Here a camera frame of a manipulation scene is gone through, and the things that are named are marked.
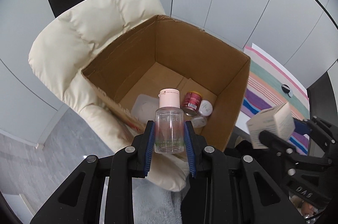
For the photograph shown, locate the peach cosmetic carton box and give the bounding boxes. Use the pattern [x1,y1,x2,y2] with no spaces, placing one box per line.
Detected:
[246,102,295,149]

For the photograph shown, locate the clear bottle pink cap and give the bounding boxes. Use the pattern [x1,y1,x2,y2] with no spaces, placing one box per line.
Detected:
[154,88,184,154]

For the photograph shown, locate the clear round lid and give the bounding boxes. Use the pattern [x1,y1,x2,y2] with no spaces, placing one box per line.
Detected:
[190,115,207,129]

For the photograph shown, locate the red gold small jar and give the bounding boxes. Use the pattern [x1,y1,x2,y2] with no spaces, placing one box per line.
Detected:
[181,91,203,117]

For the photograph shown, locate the white plastic tray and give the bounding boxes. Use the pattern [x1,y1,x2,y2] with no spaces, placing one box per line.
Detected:
[131,94,159,124]

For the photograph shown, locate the black round puff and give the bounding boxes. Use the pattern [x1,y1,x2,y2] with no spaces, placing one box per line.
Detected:
[281,84,290,93]

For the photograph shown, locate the person's black trousers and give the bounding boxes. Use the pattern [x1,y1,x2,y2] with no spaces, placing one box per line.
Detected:
[181,139,286,224]

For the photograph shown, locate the striped colourful cloth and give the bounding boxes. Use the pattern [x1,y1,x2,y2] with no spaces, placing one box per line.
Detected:
[241,46,310,157]

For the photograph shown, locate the white fluffy rug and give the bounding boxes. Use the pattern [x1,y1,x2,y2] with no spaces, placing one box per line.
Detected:
[132,178,183,224]

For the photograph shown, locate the brown cardboard box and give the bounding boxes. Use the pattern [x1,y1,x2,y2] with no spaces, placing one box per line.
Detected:
[82,15,250,150]

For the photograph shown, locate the white wardrobe cabinets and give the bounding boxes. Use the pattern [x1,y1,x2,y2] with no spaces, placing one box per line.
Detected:
[1,0,337,146]

